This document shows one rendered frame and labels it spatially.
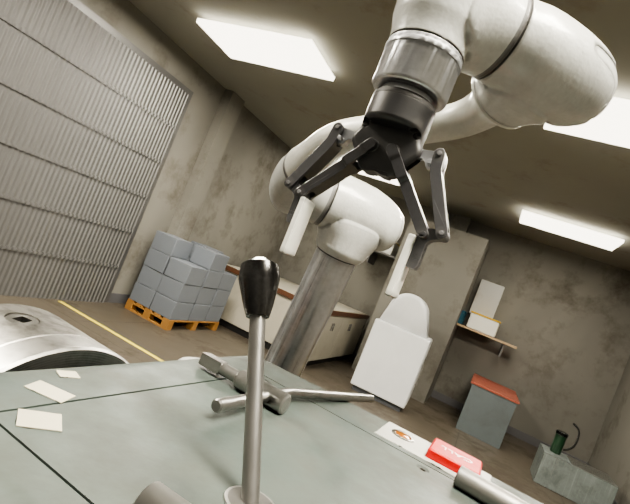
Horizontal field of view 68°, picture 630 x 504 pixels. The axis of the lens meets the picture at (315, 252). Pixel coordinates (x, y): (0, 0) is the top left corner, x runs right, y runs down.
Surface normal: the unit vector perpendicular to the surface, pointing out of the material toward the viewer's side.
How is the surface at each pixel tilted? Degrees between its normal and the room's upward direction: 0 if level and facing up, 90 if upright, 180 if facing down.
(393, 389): 90
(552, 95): 149
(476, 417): 90
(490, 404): 90
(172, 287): 90
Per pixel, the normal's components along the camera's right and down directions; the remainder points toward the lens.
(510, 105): -0.39, 0.90
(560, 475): -0.35, -0.16
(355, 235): 0.09, 0.36
